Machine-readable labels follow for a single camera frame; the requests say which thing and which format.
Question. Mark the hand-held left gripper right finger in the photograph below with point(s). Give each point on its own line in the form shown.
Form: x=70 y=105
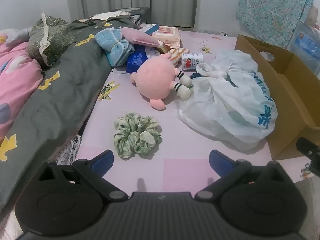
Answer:
x=220 y=162

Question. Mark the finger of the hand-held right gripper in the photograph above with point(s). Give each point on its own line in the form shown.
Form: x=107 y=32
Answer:
x=308 y=148

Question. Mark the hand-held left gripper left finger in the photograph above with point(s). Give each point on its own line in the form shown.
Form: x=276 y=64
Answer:
x=100 y=162

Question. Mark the green patterned scrunchie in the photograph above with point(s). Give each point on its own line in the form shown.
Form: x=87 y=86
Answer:
x=136 y=135

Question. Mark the cardboard box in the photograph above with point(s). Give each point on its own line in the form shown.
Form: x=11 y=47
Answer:
x=287 y=92

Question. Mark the pink plush toy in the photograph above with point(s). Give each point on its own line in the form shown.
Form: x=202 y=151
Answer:
x=155 y=80

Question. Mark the blue towel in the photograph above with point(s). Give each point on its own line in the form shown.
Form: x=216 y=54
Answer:
x=115 y=46

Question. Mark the white lace trim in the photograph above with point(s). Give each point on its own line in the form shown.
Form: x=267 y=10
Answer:
x=70 y=150

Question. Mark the pink printed bed sheet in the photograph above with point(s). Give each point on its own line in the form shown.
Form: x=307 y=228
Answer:
x=175 y=135

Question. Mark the white plastic bag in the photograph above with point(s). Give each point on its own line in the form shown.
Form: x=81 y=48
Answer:
x=230 y=105

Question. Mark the grey duvet yellow print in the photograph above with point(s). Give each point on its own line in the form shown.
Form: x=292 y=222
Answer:
x=62 y=92

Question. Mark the clear plastic storage bin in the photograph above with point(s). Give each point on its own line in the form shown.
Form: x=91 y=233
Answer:
x=305 y=45

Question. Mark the white tissue pack red print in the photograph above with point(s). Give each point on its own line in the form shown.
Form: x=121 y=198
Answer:
x=191 y=61

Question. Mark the blue packet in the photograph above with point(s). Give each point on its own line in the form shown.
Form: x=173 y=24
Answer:
x=136 y=60

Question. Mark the orange striped cloth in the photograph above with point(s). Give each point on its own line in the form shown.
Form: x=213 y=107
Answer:
x=176 y=55

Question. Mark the pink blanket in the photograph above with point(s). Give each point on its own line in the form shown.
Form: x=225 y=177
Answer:
x=17 y=80

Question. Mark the green floral pillow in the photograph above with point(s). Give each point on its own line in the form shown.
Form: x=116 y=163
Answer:
x=53 y=40

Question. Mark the pink pouch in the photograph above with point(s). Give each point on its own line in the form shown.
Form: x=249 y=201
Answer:
x=140 y=37

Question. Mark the wet wipes pack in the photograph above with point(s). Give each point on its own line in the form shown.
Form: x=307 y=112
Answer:
x=166 y=33

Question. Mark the white blue small box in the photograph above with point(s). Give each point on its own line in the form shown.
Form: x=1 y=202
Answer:
x=150 y=28

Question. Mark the teal floral cloth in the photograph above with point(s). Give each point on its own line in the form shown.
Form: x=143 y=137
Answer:
x=270 y=10

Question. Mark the cream cloth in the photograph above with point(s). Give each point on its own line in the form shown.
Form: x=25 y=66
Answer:
x=107 y=16

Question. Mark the dark bedside stand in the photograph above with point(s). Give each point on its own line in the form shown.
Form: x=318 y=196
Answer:
x=140 y=12

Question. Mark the grey curtain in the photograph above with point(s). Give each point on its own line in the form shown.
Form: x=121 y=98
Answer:
x=162 y=0

